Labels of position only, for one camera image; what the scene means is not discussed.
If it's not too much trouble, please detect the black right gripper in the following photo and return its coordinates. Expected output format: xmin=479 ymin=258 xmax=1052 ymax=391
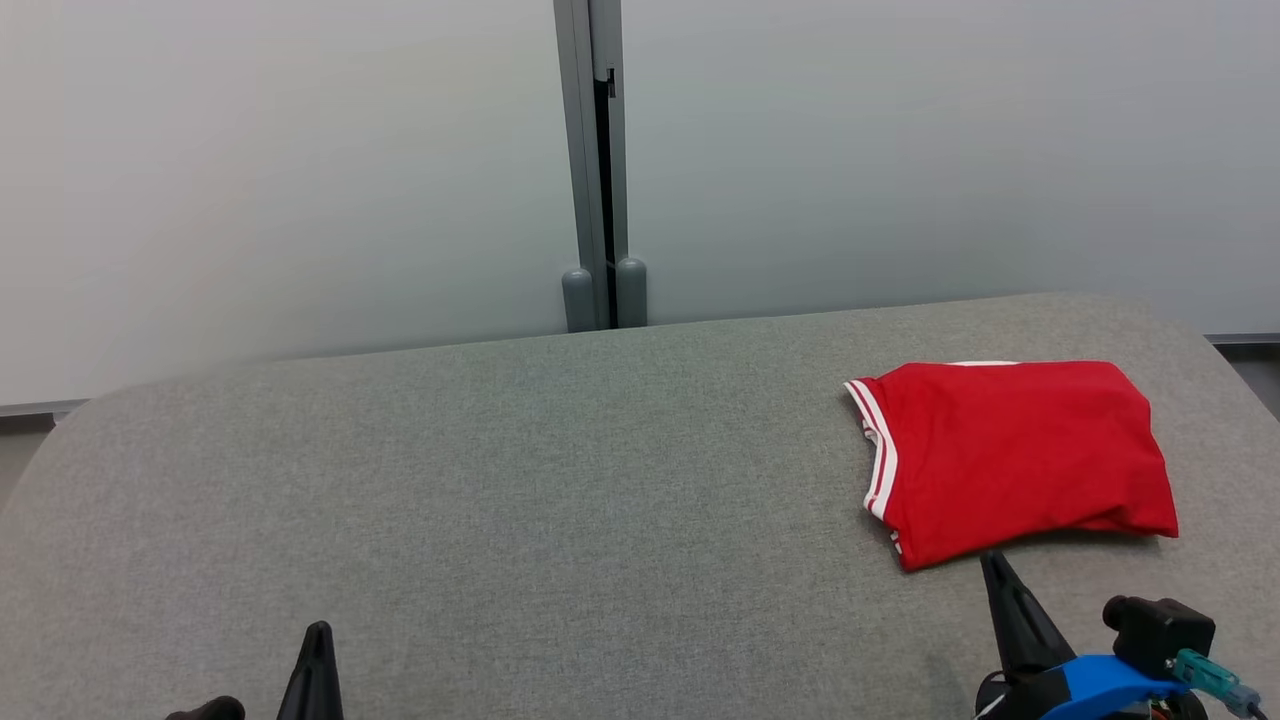
xmin=974 ymin=549 xmax=1077 ymax=720

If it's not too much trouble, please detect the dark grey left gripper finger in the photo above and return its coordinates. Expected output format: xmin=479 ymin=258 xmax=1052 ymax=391
xmin=277 ymin=620 xmax=345 ymax=720

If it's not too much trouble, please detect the red Bulls basketball jersey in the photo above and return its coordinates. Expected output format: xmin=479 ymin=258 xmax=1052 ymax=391
xmin=844 ymin=359 xmax=1180 ymax=573

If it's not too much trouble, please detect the right black cable teal plug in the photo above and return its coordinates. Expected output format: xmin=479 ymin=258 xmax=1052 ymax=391
xmin=1171 ymin=649 xmax=1272 ymax=720

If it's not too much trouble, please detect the grey metal partition post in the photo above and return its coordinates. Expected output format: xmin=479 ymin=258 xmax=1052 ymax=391
xmin=552 ymin=0 xmax=649 ymax=334

